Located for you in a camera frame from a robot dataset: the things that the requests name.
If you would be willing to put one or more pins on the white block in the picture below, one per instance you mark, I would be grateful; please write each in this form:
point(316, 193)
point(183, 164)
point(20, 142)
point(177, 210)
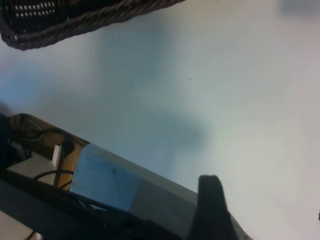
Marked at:
point(32, 165)

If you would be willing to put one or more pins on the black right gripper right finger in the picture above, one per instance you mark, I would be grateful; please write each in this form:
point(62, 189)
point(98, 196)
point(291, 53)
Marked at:
point(319, 216)

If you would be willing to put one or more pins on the dark brown woven basket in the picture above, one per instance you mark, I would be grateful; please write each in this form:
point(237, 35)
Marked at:
point(50, 25)

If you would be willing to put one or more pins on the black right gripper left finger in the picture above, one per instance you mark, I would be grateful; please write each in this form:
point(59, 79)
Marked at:
point(212, 215)

